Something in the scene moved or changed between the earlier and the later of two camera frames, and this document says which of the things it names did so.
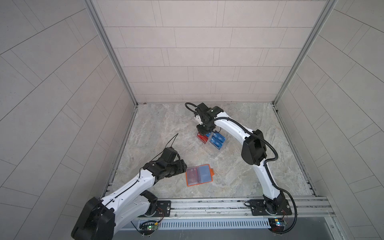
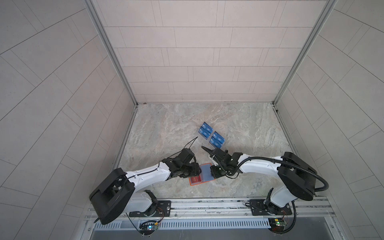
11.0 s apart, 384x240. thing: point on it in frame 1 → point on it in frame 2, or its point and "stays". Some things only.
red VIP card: [203, 138] → [195, 179]
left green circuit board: [148, 228] stays
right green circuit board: [277, 225] stays
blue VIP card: [216, 142] stays
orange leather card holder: [195, 175] stays
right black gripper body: [205, 127] → [218, 170]
